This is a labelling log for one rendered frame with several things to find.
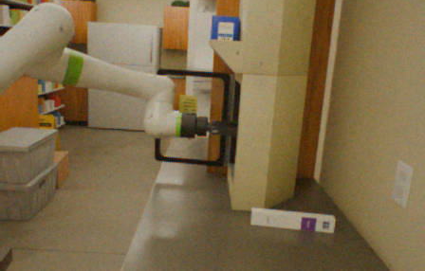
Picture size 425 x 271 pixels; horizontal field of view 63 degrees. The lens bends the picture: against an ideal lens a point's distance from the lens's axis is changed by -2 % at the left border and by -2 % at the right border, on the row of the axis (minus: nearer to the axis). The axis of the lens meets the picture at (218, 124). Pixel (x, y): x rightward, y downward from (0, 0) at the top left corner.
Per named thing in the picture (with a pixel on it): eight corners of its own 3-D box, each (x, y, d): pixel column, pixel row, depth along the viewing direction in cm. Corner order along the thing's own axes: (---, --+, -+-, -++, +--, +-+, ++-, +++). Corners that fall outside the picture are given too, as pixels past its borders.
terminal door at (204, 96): (224, 167, 151) (230, 73, 143) (154, 160, 153) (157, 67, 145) (224, 166, 152) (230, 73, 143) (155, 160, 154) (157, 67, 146)
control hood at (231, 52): (234, 68, 144) (236, 43, 142) (243, 73, 112) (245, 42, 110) (207, 66, 143) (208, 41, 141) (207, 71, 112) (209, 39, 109)
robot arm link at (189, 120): (181, 135, 136) (179, 142, 127) (182, 106, 134) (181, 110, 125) (196, 136, 137) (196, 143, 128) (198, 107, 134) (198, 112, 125)
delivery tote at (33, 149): (60, 162, 335) (59, 129, 329) (29, 186, 276) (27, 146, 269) (16, 159, 334) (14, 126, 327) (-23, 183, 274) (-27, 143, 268)
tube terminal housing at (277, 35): (284, 179, 155) (303, -4, 139) (303, 213, 123) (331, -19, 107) (227, 177, 153) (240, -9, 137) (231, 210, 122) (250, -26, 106)
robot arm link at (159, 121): (144, 139, 134) (139, 134, 124) (147, 108, 137) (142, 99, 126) (180, 142, 135) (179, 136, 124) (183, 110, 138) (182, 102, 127)
